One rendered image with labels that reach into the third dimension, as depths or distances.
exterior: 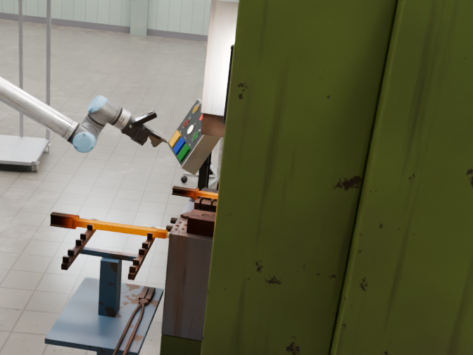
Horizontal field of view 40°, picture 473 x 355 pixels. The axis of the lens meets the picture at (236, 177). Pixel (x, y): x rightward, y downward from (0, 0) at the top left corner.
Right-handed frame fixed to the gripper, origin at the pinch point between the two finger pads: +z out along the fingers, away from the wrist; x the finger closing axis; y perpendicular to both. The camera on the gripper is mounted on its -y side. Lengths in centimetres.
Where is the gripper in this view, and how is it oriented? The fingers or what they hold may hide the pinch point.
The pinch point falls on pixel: (165, 139)
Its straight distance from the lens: 298.6
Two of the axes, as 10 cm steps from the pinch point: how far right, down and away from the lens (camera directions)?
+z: 7.7, 4.6, 4.4
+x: 2.9, 3.7, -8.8
